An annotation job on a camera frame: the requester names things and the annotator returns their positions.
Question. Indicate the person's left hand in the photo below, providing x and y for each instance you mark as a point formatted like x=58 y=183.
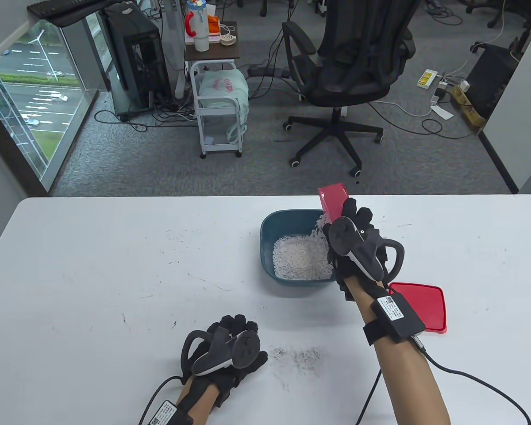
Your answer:
x=252 y=372

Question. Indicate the person's right hand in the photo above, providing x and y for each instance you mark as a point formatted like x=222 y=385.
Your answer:
x=358 y=212

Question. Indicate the black and white controller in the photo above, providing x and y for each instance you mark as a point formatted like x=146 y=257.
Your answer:
x=245 y=349
x=345 y=237

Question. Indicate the red plastic container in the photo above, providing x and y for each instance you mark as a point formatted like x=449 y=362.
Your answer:
x=332 y=201

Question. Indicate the white rice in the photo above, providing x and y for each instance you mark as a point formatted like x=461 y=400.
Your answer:
x=298 y=261

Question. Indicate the teal plastic basin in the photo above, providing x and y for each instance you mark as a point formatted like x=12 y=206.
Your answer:
x=270 y=230

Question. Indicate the red plastic lid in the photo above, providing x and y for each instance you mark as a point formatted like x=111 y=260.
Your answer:
x=429 y=310

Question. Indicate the person's left forearm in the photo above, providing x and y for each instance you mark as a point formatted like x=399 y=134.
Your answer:
x=199 y=403

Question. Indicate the person's right forearm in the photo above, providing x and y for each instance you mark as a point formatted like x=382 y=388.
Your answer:
x=402 y=380

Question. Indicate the black office chair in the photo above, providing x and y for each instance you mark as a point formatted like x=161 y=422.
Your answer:
x=349 y=84

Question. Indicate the white paper sheet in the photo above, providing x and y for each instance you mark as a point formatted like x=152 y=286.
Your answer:
x=441 y=112

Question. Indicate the yellow and white power strip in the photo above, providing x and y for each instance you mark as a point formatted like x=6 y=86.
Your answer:
x=427 y=79

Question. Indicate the white power adapter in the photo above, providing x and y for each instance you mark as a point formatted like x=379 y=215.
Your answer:
x=464 y=86

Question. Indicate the black power strip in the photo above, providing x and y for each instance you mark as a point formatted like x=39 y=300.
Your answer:
x=265 y=71

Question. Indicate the white rolling cart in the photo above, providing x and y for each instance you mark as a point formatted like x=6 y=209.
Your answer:
x=217 y=111

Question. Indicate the pale green plastic bag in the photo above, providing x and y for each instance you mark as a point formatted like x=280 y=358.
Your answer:
x=223 y=86

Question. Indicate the black case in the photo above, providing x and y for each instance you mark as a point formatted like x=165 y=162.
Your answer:
x=491 y=79

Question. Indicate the brown side table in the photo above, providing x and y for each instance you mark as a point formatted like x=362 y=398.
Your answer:
x=217 y=52

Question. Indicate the orange packet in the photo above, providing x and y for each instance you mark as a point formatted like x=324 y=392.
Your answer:
x=213 y=24

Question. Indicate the white desk leg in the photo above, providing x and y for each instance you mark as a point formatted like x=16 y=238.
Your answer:
x=175 y=44

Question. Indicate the black computer tower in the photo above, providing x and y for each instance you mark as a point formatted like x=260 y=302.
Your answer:
x=137 y=57

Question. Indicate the glass window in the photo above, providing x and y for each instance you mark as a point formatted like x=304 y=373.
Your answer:
x=35 y=88

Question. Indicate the black keyboard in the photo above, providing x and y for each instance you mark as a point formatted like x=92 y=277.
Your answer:
x=57 y=8

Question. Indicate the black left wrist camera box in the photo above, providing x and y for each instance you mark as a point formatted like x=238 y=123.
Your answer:
x=168 y=414

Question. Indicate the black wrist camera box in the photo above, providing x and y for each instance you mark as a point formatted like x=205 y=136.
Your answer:
x=168 y=414
x=396 y=316

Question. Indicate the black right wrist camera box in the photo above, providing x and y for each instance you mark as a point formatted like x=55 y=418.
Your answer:
x=396 y=316

